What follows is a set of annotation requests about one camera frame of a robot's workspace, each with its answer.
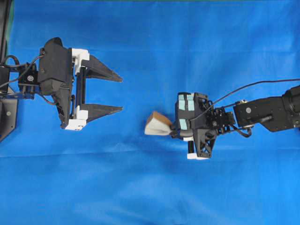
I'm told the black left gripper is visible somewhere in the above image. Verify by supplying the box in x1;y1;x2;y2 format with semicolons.
37;37;123;130

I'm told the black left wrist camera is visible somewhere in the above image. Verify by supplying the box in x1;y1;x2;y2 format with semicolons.
37;37;72;96

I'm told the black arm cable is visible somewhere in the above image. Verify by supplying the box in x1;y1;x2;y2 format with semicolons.
188;78;300;122
0;53;46;90

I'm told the blue table cloth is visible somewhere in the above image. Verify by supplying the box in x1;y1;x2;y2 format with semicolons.
0;0;300;225

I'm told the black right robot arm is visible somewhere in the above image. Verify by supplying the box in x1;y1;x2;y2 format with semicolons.
170;86;300;160

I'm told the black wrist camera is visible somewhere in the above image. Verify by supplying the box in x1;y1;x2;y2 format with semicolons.
37;37;72;96
174;92;208;130

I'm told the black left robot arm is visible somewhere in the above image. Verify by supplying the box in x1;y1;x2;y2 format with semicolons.
0;37;123;140

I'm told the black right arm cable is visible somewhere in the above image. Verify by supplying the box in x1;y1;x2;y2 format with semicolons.
188;78;300;122

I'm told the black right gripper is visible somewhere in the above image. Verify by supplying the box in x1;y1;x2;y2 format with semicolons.
169;92;217;160

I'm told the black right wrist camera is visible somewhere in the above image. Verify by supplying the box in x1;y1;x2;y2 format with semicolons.
174;92;208;130

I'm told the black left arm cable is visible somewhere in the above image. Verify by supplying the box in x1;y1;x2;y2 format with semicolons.
0;53;46;90

